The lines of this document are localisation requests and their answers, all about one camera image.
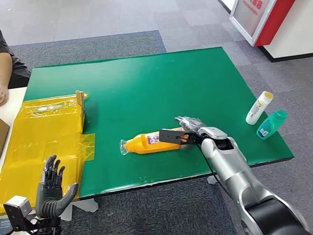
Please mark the orange bottle with clear cap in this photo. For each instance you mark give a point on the orange bottle with clear cap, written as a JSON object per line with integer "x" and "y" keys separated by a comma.
{"x": 142, "y": 144}

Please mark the person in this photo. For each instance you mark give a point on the person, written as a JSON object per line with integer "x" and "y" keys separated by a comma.
{"x": 18, "y": 69}

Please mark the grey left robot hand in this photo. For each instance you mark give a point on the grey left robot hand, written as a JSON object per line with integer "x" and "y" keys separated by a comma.
{"x": 50, "y": 201}

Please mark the person's forearm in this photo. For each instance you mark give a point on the person's forearm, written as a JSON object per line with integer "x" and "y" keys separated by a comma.
{"x": 4, "y": 71}

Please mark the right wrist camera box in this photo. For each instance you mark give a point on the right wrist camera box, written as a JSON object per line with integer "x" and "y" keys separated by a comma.
{"x": 171, "y": 136}

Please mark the teal plastic bottle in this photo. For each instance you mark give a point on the teal plastic bottle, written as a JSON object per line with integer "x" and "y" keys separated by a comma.
{"x": 270, "y": 125}

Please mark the person's hand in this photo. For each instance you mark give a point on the person's hand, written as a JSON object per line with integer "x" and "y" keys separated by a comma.
{"x": 3, "y": 95}

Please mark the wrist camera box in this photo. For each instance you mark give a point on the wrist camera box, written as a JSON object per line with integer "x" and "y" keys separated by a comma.
{"x": 171, "y": 136}
{"x": 18, "y": 207}

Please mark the white table foot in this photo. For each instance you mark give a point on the white table foot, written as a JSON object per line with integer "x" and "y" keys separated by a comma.
{"x": 85, "y": 205}
{"x": 212, "y": 179}

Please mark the white bottle with yellow cap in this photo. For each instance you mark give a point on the white bottle with yellow cap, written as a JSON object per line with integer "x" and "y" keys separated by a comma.
{"x": 256, "y": 108}

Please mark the brown cardboard piece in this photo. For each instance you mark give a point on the brown cardboard piece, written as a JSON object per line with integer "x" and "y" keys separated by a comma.
{"x": 3, "y": 136}

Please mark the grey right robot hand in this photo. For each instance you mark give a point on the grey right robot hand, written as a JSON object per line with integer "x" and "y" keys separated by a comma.
{"x": 191, "y": 124}

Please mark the yellow taped cardboard box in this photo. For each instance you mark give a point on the yellow taped cardboard box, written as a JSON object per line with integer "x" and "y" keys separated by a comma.
{"x": 36, "y": 136}

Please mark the green table mat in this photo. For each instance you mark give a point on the green table mat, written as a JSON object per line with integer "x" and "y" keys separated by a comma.
{"x": 158, "y": 90}

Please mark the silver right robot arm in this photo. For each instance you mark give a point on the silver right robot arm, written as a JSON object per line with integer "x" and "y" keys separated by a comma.
{"x": 232, "y": 162}

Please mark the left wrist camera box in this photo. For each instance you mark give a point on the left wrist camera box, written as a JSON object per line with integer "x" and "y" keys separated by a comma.
{"x": 18, "y": 207}

